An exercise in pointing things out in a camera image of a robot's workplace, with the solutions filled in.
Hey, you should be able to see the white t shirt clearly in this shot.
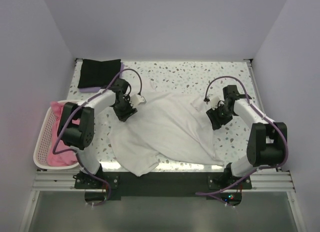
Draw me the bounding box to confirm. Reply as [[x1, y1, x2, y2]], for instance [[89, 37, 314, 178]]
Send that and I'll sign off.
[[108, 81, 223, 177]]

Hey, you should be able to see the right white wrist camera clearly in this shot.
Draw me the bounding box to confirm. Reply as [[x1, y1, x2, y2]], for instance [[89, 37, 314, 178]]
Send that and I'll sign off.
[[204, 96, 221, 109]]

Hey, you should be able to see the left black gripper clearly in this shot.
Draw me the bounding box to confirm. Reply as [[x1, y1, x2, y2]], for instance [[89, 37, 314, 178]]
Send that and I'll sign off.
[[113, 96, 138, 122]]

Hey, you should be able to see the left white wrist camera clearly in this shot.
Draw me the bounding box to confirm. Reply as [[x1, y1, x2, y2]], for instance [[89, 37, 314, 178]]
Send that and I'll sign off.
[[130, 94, 147, 107]]

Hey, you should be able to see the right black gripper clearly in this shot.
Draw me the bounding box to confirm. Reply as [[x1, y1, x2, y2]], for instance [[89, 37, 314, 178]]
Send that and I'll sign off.
[[206, 103, 235, 130]]

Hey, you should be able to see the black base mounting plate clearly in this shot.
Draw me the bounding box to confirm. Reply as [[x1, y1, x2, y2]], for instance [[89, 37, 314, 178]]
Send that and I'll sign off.
[[73, 172, 238, 201]]

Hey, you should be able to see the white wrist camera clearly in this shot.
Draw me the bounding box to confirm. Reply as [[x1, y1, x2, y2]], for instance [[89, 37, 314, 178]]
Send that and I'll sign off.
[[204, 96, 221, 109], [130, 94, 147, 107]]

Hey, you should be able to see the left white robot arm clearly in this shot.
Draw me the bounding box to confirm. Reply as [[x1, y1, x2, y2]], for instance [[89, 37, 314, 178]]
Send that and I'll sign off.
[[52, 78, 137, 188]]

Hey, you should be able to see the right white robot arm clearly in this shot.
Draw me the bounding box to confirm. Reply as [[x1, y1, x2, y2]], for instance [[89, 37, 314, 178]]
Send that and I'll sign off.
[[204, 85, 288, 189]]

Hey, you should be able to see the folded lavender t shirt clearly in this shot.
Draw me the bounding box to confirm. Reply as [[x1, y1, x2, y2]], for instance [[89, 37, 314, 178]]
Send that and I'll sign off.
[[79, 62, 125, 93]]

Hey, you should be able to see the folded black t shirt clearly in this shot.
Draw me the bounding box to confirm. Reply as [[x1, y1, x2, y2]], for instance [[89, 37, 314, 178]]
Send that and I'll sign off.
[[77, 58, 122, 89]]

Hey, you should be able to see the white plastic laundry basket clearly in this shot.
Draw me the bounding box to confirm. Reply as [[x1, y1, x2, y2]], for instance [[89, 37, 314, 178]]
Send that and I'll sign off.
[[33, 100, 79, 170]]

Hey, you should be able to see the pink t shirt in basket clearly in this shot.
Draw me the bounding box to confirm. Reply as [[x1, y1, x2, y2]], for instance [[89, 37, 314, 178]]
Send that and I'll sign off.
[[47, 102, 78, 167]]

